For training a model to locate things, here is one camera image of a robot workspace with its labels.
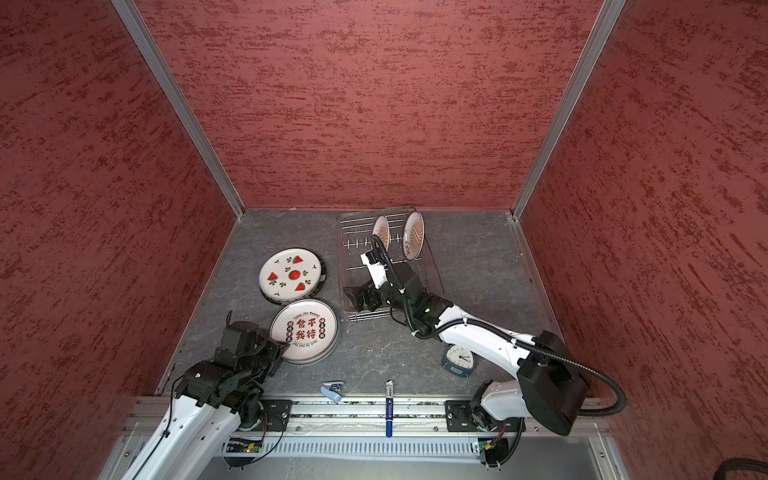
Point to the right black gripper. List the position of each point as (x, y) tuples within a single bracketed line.
[(360, 303)]

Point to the white watermelon pattern plate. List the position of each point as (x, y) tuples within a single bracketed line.
[(289, 275)]

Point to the brown patterned plate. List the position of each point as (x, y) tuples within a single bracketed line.
[(381, 229)]

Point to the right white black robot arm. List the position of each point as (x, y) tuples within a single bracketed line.
[(546, 385)]

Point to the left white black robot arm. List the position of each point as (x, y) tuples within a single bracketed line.
[(211, 401)]

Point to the rearmost brown rim plate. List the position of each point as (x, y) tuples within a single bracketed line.
[(413, 235)]

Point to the blue marker pen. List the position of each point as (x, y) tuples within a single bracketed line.
[(389, 406)]

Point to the light blue clip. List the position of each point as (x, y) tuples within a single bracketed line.
[(332, 390)]

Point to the green alarm clock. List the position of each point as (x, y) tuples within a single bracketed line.
[(458, 361)]

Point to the left small circuit board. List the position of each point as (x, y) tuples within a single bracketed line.
[(239, 453)]

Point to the small circuit board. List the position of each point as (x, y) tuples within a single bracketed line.
[(239, 453), (492, 453)]

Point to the right small circuit board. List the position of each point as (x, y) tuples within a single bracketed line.
[(492, 453)]

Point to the aluminium front rail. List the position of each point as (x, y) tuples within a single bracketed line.
[(316, 416)]

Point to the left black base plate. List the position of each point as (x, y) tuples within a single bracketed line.
[(277, 415)]

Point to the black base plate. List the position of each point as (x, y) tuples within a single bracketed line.
[(469, 416), (277, 415)]

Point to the white slotted cable duct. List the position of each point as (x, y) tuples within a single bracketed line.
[(417, 449)]

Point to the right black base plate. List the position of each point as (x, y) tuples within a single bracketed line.
[(469, 416)]

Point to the left aluminium corner post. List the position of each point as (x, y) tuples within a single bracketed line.
[(132, 19)]

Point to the aluminium corner post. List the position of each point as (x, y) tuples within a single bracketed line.
[(604, 24), (132, 19)]

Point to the right aluminium corner post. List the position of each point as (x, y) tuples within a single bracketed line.
[(604, 24)]

